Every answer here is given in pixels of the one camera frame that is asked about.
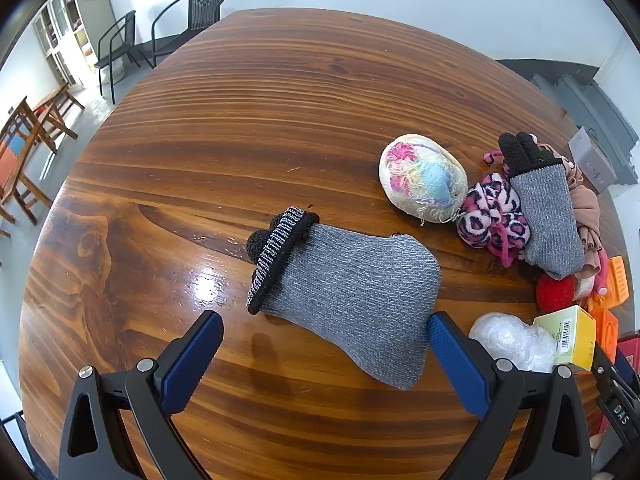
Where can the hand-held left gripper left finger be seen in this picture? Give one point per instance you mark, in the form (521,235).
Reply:
(192,360)

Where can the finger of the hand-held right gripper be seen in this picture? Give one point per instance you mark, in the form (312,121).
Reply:
(626,362)

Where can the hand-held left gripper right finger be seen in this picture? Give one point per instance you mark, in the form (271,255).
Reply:
(460,365)

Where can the red storage box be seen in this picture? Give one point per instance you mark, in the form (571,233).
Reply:
(631,347)

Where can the yellow cardboard box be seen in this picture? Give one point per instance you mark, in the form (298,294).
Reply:
(575,332)

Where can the orange ribbed plastic block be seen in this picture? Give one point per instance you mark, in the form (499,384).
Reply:
(612,280)

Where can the red yarn ball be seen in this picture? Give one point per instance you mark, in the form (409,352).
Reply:
(555,294)

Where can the beige brown cloth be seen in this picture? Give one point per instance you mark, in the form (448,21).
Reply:
(587,210)

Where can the grey glove black fingertips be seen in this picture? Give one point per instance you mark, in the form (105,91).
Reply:
(547,215)

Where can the cream embroidered knit cap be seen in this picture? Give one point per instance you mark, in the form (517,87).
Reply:
(420,175)

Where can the grey tin box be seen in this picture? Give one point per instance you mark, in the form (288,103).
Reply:
(592,160)

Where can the grey staircase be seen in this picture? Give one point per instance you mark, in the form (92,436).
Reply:
(585,102)

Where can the wooden chair orange seat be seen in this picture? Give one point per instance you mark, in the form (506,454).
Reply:
(17,160)

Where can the wooden stool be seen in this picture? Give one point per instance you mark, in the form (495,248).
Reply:
(57,112)

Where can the black metal chair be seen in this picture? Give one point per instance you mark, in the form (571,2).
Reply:
(117,42)
(195,15)

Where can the white shelf cabinet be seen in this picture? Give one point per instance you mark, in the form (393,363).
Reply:
(65,35)

